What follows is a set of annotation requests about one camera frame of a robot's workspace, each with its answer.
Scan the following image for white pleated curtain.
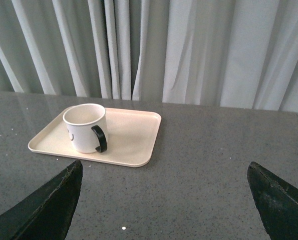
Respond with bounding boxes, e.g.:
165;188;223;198
0;0;298;112

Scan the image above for white mug with black handle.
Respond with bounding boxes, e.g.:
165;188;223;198
63;103;109;154

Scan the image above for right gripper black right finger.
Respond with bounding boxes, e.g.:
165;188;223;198
247;162;298;240

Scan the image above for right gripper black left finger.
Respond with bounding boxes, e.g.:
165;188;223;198
0;160;83;240

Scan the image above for pale pink rectangular tray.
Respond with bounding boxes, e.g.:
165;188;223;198
28;107;162;168

